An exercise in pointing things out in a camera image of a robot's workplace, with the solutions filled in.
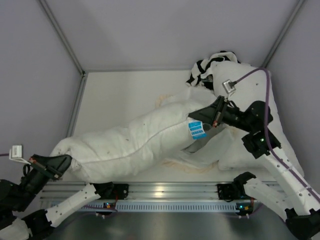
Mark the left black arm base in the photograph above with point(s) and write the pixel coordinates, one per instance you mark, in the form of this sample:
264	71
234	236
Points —
118	191

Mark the grey cream ruffled pillowcase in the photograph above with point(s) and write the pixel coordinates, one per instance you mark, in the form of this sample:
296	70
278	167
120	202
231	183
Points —
201	155

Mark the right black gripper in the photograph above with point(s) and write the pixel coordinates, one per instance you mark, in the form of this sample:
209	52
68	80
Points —
219	111

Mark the black white striped cloth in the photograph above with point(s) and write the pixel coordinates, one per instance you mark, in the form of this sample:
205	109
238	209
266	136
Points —
197	76

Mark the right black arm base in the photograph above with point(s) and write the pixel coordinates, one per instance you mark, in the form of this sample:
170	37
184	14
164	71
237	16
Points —
230	192

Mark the aluminium frame post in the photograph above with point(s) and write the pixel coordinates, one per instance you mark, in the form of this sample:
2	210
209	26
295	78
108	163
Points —
43	4
289	22

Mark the bare white pillow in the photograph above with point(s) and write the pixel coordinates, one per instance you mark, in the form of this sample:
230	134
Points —
249	90

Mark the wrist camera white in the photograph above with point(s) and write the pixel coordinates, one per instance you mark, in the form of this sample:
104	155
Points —
229	87
16	153

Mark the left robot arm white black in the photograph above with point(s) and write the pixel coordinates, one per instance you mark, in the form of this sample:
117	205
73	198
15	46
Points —
15	199

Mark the right aluminium frame post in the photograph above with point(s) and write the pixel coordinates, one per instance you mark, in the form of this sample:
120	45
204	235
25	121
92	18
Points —
289	22

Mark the slotted grey cable duct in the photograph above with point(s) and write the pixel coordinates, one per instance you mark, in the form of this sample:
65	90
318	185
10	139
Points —
174	207

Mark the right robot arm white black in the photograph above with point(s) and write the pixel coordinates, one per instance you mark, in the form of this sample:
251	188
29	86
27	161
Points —
299	206

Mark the aluminium mounting rail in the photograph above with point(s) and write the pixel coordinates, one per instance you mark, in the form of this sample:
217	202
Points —
142	191

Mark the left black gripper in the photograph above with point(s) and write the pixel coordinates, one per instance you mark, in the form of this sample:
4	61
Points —
43	169

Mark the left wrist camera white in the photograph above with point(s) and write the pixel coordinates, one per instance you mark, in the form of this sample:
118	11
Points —
16	153

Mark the left aluminium frame post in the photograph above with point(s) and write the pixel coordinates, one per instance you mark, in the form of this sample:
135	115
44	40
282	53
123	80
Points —
43	4

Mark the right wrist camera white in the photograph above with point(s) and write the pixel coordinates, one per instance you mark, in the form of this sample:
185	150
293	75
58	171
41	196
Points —
229	87

